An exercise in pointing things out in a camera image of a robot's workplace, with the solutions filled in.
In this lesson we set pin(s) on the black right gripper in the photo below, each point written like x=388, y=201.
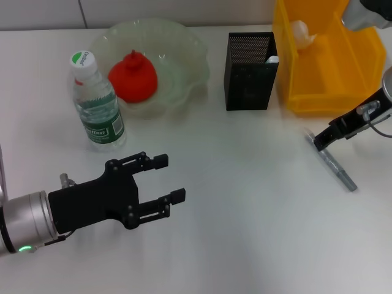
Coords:
x=361, y=119

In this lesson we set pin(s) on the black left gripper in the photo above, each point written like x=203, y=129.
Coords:
x=92, y=205

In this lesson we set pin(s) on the grey glitter marker pen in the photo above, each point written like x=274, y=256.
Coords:
x=337, y=168

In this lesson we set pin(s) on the green utility knife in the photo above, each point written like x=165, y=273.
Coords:
x=272, y=59

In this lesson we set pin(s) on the clear water bottle green label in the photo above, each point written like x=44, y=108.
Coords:
x=98, y=116

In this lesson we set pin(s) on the red-orange toy fruit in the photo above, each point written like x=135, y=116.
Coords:
x=133, y=79

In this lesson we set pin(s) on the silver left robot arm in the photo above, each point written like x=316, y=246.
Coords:
x=24, y=223

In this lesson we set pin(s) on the black mesh pen holder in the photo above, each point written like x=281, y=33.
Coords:
x=251, y=85

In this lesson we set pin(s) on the pale green glass fruit plate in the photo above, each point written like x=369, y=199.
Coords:
x=177, y=61

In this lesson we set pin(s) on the yellow plastic storage bin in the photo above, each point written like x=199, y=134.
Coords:
x=337, y=76

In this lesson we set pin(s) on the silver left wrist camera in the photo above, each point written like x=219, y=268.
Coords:
x=2, y=171

